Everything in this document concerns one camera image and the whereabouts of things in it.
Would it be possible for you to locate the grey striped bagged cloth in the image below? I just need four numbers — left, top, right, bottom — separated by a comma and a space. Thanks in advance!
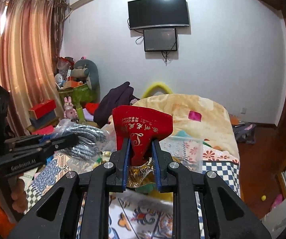
50, 119, 107, 162

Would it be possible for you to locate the clear plastic storage box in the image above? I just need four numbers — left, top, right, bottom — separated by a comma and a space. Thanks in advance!
160, 136, 203, 173

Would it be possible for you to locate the red velvet pouch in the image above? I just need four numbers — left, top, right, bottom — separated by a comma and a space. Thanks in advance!
112, 105, 173, 167

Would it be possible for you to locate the left hand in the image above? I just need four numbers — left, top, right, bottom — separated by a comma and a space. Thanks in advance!
0, 177, 28, 213

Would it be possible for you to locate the red book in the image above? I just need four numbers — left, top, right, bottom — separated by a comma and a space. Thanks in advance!
32, 125, 54, 135

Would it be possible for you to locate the red gift box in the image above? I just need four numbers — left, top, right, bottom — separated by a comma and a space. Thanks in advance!
28, 99, 56, 119

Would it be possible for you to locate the pink rabbit figure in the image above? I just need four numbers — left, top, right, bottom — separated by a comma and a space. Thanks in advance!
63, 96, 78, 123

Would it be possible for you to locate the green bottle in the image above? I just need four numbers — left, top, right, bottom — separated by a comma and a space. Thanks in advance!
76, 104, 86, 124

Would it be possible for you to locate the green storage box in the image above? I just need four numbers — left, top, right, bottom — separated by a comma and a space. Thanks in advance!
58, 84, 97, 107

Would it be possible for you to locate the red cushion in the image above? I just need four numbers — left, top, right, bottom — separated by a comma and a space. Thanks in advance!
86, 103, 99, 116

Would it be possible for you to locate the orange pink curtain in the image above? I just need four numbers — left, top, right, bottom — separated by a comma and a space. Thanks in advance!
0, 0, 63, 136

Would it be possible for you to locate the grey plush toy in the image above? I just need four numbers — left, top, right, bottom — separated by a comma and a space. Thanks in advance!
71, 59, 99, 90

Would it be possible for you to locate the dark purple jacket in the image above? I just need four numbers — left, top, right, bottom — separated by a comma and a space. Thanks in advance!
94, 81, 139, 128

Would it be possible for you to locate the beige orange blanket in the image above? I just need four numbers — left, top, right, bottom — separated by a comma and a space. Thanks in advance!
132, 94, 239, 159

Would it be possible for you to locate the yellow curved pillow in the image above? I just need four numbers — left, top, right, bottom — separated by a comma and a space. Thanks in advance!
141, 82, 173, 99

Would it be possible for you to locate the small black wall monitor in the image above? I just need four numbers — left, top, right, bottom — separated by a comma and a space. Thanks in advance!
143, 27, 178, 52

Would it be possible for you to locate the black wall television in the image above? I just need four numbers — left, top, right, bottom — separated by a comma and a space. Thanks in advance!
128, 0, 189, 30

